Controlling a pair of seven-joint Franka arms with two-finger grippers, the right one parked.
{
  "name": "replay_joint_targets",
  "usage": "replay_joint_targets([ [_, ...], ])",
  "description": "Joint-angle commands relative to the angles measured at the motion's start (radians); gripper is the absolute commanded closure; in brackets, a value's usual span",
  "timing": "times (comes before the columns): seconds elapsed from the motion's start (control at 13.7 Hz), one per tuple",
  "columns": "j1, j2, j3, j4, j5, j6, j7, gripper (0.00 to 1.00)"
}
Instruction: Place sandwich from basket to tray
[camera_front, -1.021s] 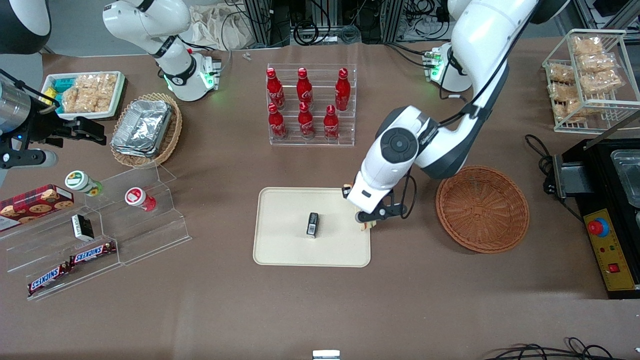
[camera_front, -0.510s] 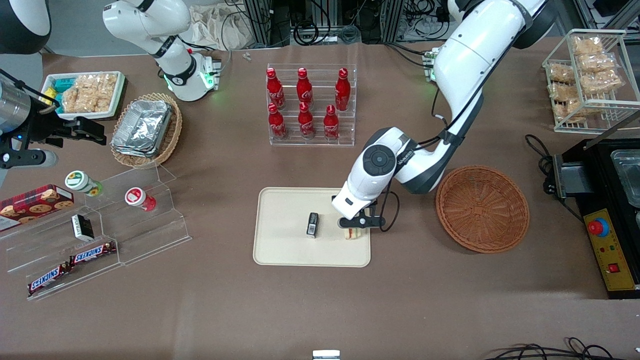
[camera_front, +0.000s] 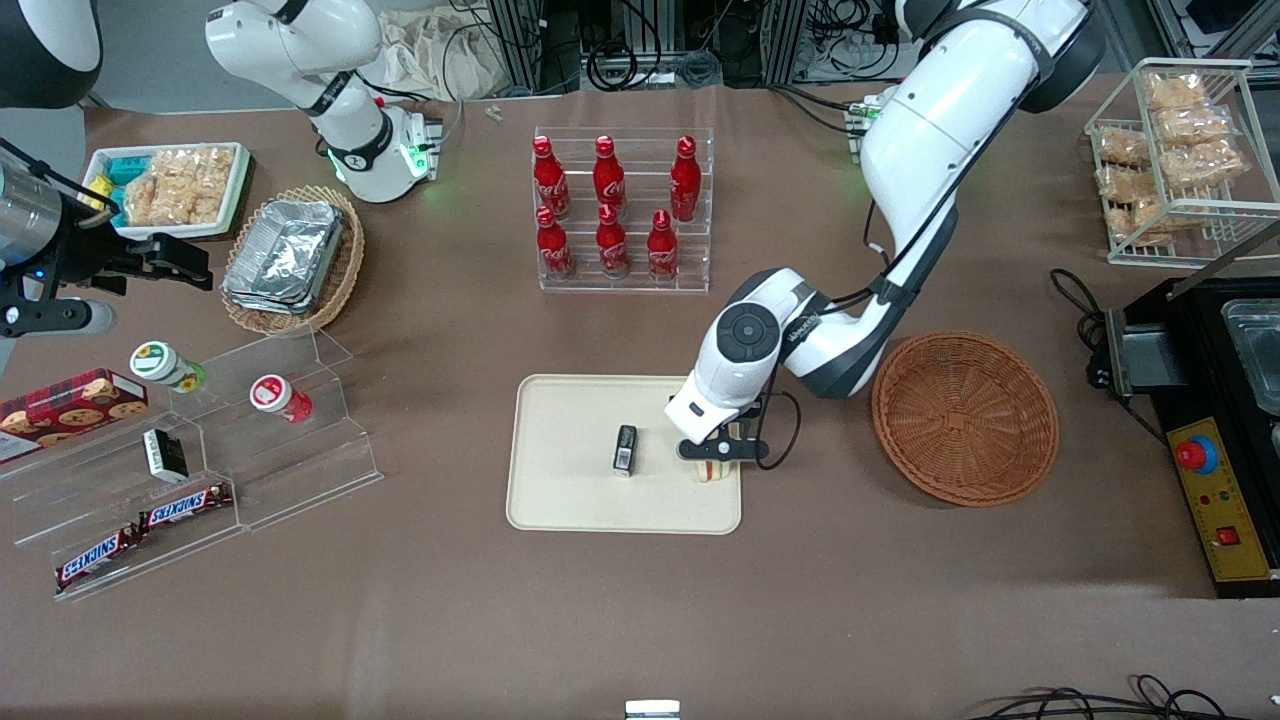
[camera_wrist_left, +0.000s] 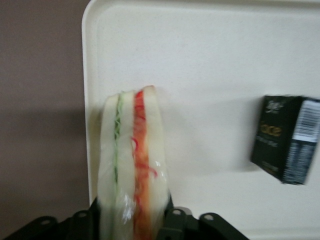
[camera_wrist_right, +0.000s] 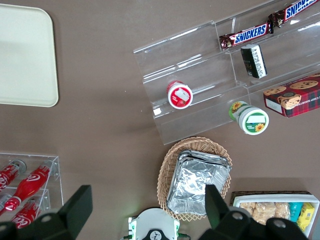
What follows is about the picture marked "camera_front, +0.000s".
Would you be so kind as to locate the rice cracker snack bag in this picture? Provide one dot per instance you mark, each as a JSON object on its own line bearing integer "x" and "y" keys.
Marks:
{"x": 170, "y": 205}
{"x": 195, "y": 165}

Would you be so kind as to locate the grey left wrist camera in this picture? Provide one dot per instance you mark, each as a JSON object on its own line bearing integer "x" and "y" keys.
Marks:
{"x": 720, "y": 451}

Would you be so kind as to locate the red cookie box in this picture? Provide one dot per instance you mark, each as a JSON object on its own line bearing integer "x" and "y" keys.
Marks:
{"x": 70, "y": 405}

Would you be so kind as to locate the black appliance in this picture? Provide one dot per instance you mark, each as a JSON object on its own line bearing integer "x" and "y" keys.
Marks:
{"x": 1190, "y": 340}

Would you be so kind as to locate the red cup with white lid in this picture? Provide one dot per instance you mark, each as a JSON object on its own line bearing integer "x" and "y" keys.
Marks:
{"x": 275, "y": 395}

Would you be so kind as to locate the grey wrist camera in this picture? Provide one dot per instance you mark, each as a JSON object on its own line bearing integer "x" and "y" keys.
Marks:
{"x": 720, "y": 451}
{"x": 60, "y": 318}

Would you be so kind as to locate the clear acrylic stepped shelf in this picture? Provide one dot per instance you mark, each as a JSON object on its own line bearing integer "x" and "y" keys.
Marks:
{"x": 300, "y": 470}

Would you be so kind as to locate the aluminium frame post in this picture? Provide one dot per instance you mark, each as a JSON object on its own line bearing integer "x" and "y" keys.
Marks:
{"x": 785, "y": 40}
{"x": 525, "y": 50}

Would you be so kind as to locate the clear acrylic bottle rack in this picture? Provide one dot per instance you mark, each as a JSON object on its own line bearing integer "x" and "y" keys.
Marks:
{"x": 640, "y": 150}

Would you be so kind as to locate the triangle sandwich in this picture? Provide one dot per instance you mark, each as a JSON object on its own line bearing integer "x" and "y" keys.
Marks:
{"x": 712, "y": 472}

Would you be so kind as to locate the snickers chocolate bar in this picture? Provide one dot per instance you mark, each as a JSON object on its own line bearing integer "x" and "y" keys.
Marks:
{"x": 98, "y": 558}
{"x": 185, "y": 506}

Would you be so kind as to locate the small silver device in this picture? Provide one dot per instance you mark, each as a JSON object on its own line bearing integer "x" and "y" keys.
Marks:
{"x": 652, "y": 710}

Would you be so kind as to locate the beige cloth bag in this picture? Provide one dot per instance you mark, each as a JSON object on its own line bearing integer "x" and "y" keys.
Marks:
{"x": 440, "y": 60}

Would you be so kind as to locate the cream plastic tray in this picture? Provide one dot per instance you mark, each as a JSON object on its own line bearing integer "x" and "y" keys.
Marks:
{"x": 570, "y": 480}

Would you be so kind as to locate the fried snack bag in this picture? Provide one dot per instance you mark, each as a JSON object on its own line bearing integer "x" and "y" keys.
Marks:
{"x": 1143, "y": 218}
{"x": 1127, "y": 183}
{"x": 1122, "y": 146}
{"x": 1175, "y": 92}
{"x": 1195, "y": 125}
{"x": 1205, "y": 162}

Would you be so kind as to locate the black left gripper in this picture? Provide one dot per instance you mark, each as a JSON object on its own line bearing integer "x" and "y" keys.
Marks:
{"x": 753, "y": 412}

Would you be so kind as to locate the stack of foil trays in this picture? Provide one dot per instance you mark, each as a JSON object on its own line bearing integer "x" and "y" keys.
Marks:
{"x": 285, "y": 255}

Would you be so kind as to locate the teal snack packet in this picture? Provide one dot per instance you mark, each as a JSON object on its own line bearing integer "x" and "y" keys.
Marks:
{"x": 125, "y": 170}

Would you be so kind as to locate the brown wicker basket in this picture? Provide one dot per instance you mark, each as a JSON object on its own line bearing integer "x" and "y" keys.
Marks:
{"x": 960, "y": 420}

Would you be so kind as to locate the yellow emergency stop box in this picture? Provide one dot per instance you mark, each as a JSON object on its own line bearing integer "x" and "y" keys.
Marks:
{"x": 1225, "y": 500}

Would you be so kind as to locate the light wicker basket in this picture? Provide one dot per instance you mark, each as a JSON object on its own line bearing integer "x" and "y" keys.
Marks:
{"x": 345, "y": 275}

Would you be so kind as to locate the red cola bottle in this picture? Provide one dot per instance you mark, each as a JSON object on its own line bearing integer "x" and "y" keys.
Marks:
{"x": 662, "y": 250}
{"x": 549, "y": 180}
{"x": 612, "y": 245}
{"x": 608, "y": 180}
{"x": 685, "y": 180}
{"x": 553, "y": 247}

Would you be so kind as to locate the white plastic snack tray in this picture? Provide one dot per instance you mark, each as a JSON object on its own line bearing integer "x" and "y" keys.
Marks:
{"x": 240, "y": 165}

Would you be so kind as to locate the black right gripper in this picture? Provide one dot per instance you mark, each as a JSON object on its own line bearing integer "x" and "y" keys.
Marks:
{"x": 88, "y": 250}

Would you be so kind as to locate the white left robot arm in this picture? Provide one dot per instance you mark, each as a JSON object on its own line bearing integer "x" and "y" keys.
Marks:
{"x": 940, "y": 120}

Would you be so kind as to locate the green cup with sunflower lid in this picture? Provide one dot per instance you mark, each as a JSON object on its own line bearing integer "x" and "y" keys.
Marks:
{"x": 160, "y": 364}

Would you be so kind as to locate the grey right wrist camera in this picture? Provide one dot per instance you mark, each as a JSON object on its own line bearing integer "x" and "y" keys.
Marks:
{"x": 60, "y": 318}

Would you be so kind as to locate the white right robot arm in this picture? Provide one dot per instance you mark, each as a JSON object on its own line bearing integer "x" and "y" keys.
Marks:
{"x": 355, "y": 150}

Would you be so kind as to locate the small black and white box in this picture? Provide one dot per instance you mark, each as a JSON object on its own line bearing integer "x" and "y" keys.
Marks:
{"x": 165, "y": 455}

